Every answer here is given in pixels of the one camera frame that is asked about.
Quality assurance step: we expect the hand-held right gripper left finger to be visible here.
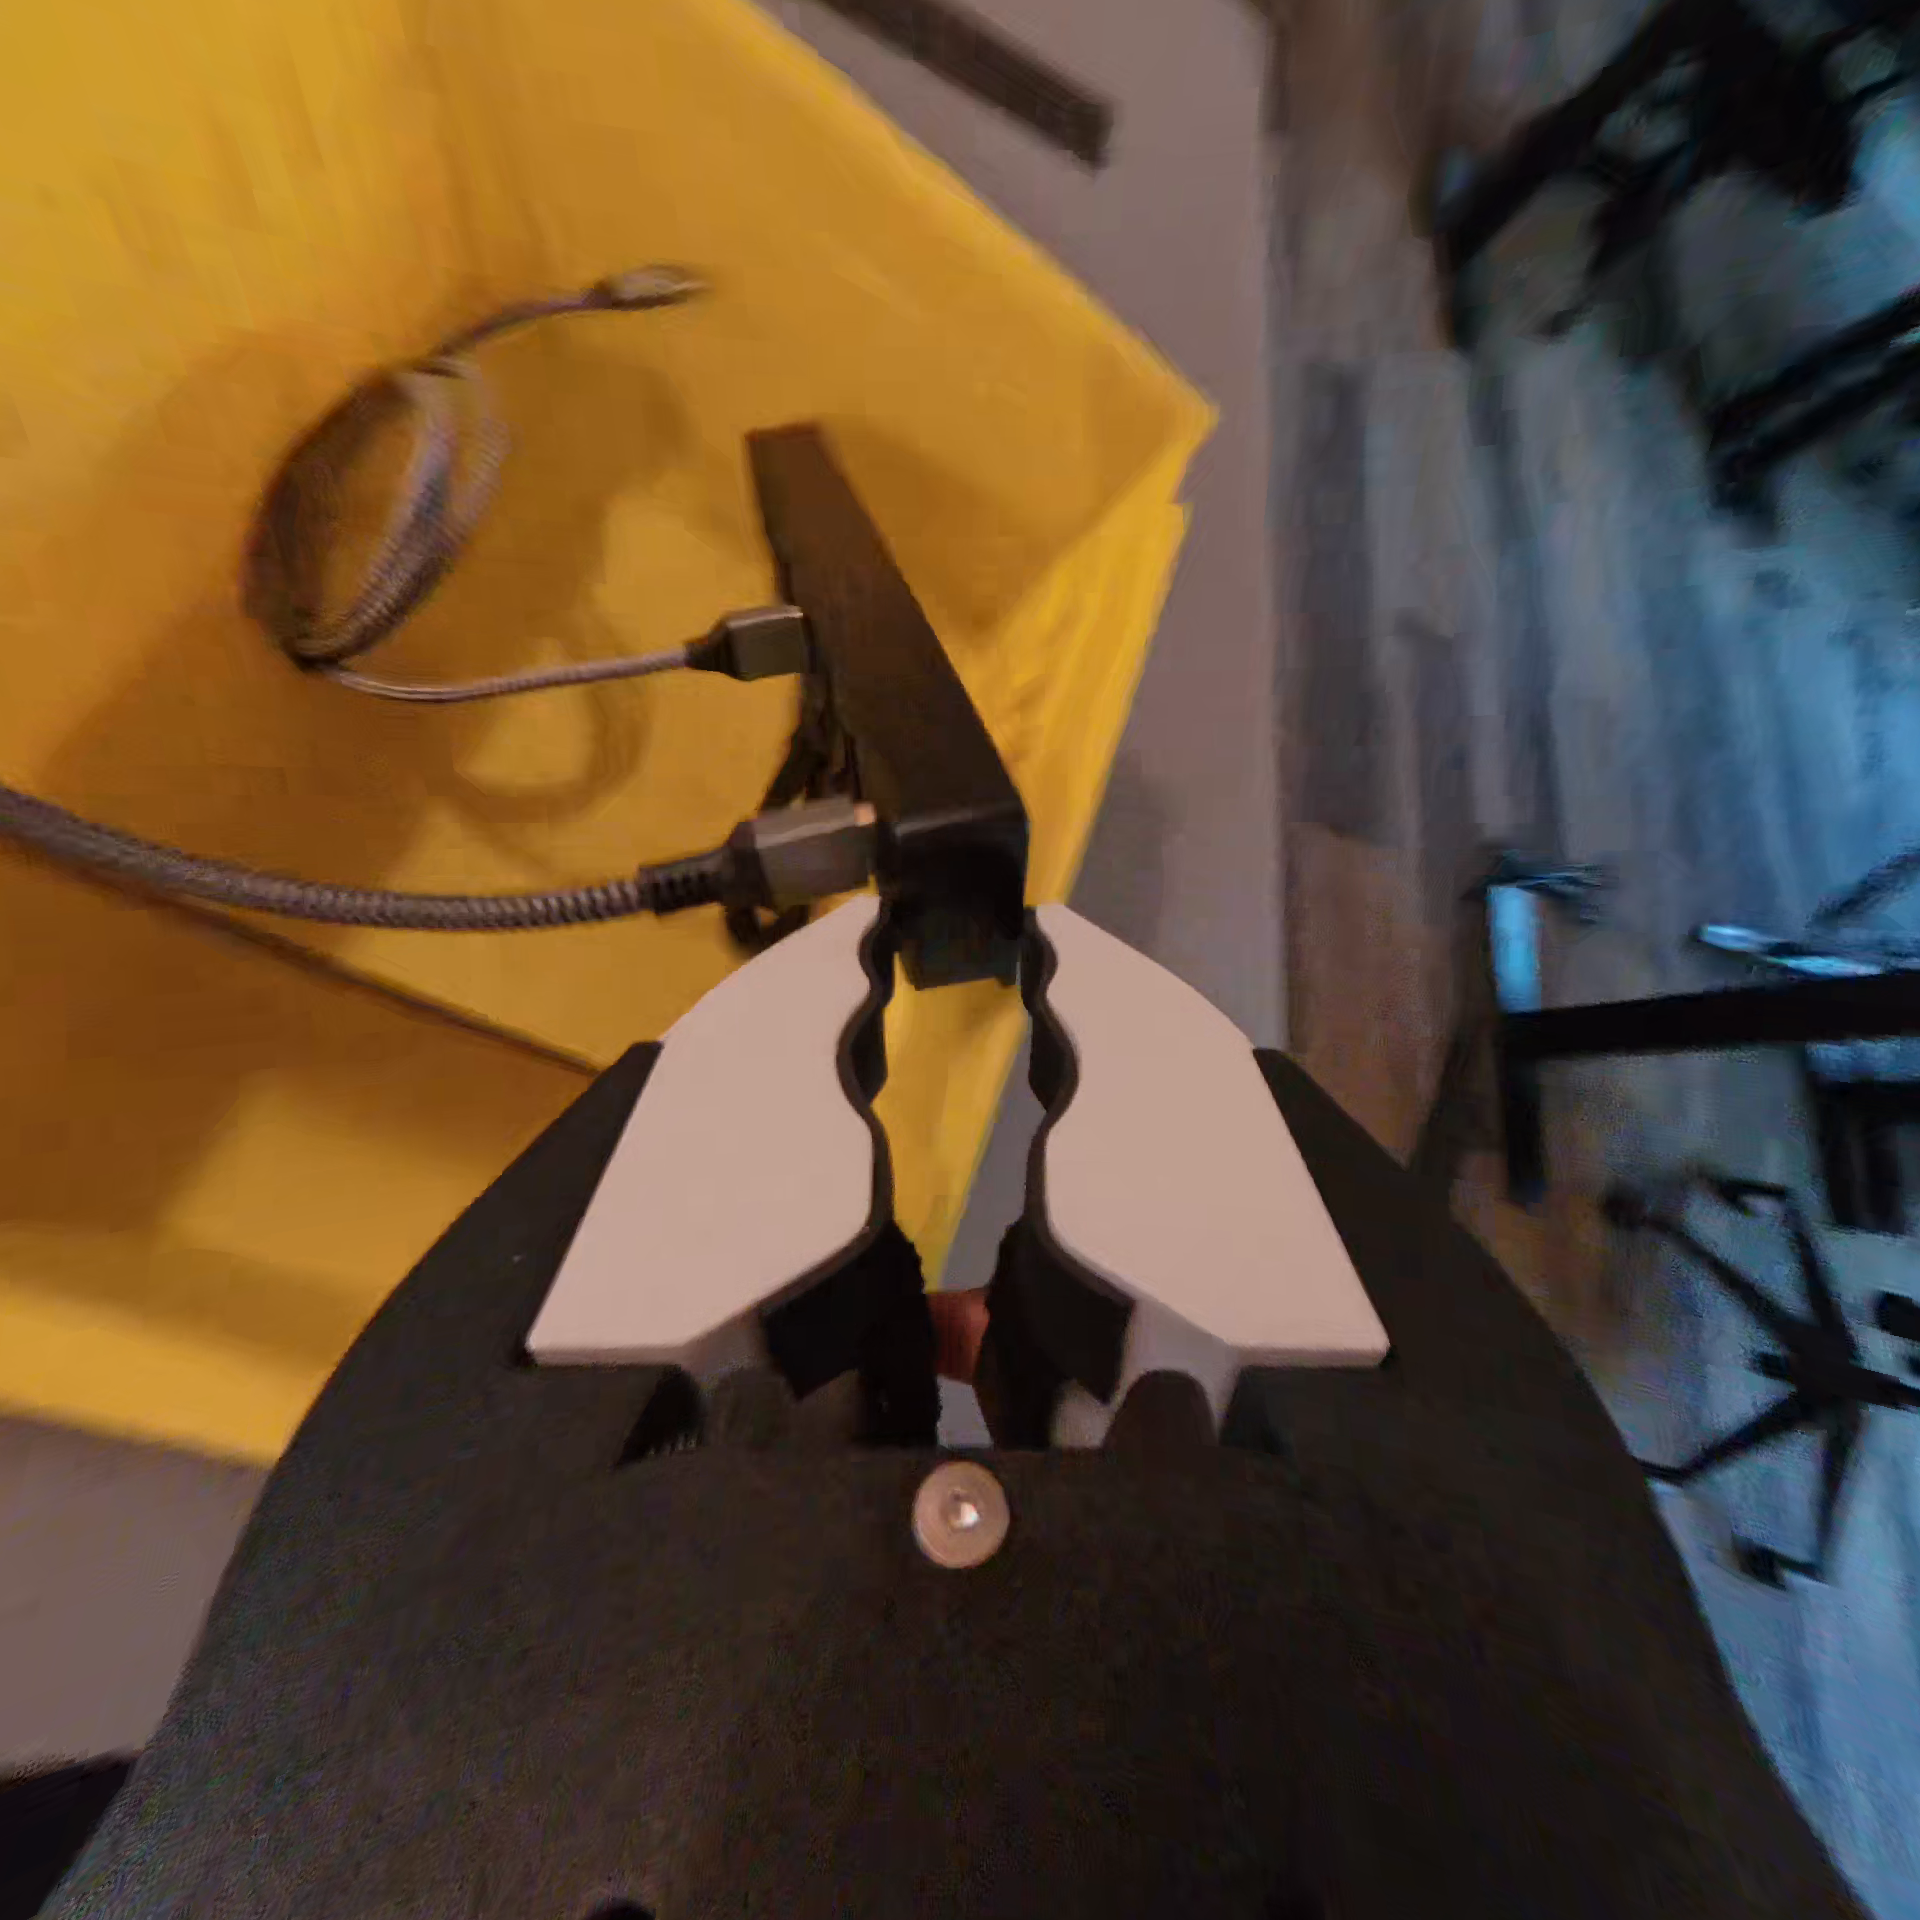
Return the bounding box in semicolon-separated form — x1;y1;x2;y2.
520;896;904;1384

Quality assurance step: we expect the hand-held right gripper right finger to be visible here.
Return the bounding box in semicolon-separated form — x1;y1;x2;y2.
1019;901;1391;1443

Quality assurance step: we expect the thick braided usb cable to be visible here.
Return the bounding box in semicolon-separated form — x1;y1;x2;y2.
0;778;883;928

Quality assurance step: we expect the black usb hub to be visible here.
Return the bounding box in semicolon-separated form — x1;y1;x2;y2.
745;423;1038;992

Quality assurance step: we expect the yellow plastic bin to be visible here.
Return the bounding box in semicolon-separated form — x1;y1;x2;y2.
0;0;1220;1466

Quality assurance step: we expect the black office chair base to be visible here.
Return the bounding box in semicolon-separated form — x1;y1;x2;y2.
1603;1170;1920;1584

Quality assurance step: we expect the dark slotted strip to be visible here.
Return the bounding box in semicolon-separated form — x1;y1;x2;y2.
847;0;1116;168

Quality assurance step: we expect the black table frame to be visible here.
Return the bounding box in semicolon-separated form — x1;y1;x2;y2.
1431;0;1920;505
1481;848;1920;1209

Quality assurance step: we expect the thin braided usb cable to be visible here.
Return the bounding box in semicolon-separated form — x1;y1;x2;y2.
240;262;816;706

